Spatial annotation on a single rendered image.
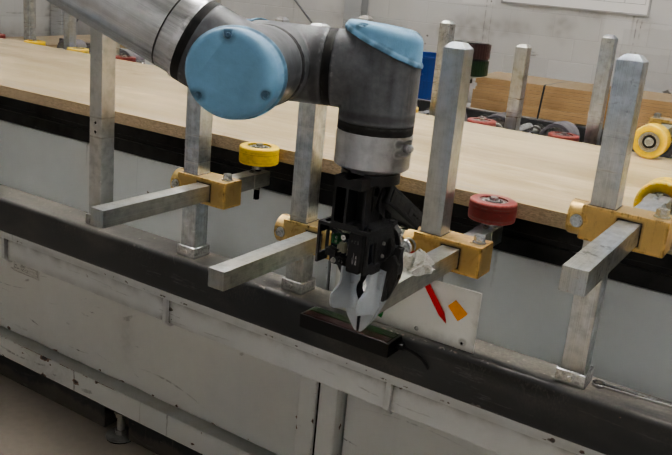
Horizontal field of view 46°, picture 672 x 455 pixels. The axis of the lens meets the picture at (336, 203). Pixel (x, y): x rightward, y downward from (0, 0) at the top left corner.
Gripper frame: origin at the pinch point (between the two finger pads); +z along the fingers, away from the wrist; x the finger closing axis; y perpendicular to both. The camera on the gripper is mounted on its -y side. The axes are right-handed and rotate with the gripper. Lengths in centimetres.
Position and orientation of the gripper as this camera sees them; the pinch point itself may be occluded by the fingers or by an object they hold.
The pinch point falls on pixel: (362, 318)
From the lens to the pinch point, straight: 103.1
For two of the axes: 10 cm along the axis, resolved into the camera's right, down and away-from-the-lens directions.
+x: 8.4, 2.2, -5.0
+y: -5.4, 1.7, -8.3
